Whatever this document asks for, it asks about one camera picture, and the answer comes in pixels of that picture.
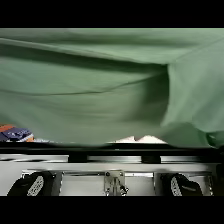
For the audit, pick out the green T-shirt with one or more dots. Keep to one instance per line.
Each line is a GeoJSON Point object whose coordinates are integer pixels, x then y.
{"type": "Point", "coordinates": [100, 86]}

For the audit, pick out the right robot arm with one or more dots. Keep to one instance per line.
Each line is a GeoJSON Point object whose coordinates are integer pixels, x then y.
{"type": "Point", "coordinates": [181, 185]}

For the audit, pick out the silver frame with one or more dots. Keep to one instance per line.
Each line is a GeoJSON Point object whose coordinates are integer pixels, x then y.
{"type": "Point", "coordinates": [100, 166]}

